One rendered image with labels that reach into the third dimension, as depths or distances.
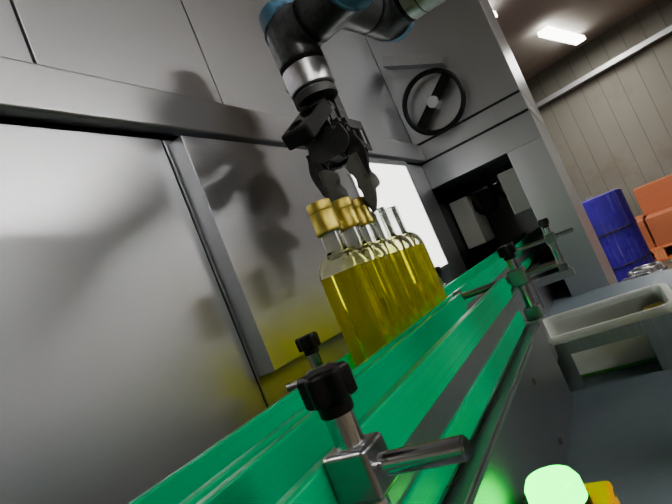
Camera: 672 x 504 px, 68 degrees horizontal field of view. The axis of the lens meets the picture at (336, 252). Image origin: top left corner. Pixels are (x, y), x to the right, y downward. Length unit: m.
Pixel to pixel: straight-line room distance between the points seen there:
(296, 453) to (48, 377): 0.25
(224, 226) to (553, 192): 1.18
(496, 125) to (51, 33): 1.30
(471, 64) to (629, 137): 5.90
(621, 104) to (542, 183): 5.93
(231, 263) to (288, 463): 0.36
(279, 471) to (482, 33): 1.56
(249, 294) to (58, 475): 0.30
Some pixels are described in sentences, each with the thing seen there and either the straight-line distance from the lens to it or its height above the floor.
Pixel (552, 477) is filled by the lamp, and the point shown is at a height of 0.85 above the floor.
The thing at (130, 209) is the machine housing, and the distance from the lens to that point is 0.64.
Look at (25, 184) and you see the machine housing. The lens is 0.58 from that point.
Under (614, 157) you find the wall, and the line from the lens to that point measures 7.59.
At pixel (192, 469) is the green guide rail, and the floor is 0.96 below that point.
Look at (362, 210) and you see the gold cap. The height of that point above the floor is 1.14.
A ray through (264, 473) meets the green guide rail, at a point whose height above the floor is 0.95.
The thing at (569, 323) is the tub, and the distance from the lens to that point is 1.04.
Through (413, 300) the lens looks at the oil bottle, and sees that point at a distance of 0.73.
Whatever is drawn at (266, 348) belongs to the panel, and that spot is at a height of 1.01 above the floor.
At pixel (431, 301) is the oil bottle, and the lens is 0.79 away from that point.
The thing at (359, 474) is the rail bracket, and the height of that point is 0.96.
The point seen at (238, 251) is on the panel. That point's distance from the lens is 0.69.
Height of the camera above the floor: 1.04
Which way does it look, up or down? 4 degrees up
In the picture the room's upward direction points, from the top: 23 degrees counter-clockwise
